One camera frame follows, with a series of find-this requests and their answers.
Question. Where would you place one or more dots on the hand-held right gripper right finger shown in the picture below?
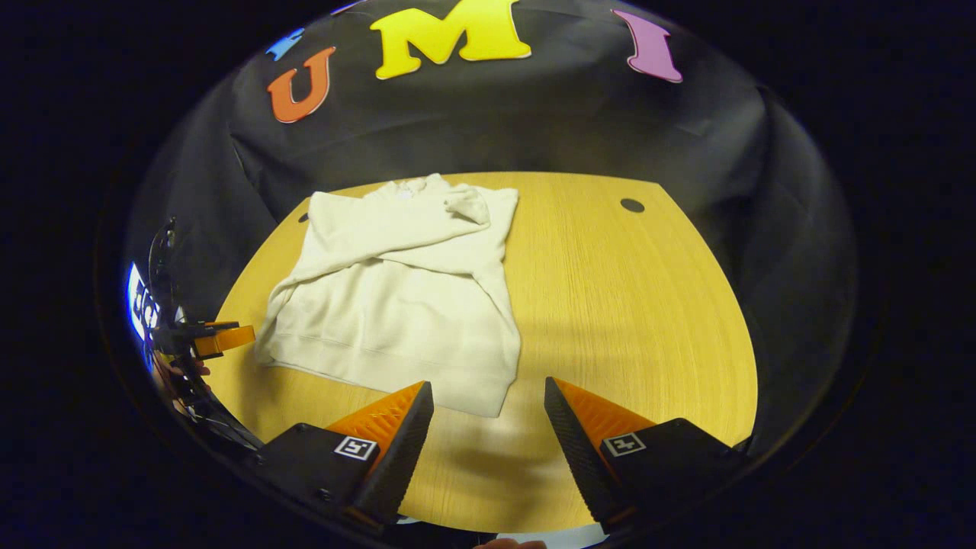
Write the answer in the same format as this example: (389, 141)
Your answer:
(583, 465)

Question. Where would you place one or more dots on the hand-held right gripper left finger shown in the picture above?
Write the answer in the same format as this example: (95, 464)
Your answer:
(404, 465)

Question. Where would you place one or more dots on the computer monitor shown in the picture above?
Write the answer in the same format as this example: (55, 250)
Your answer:
(137, 305)

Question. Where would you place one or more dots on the cream sweatshirt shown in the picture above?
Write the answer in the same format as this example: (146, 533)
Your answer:
(396, 305)

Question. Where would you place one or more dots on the black backdrop cloth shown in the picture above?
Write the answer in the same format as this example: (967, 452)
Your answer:
(534, 122)

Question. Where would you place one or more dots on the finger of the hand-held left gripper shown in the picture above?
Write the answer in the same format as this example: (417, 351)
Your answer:
(225, 341)

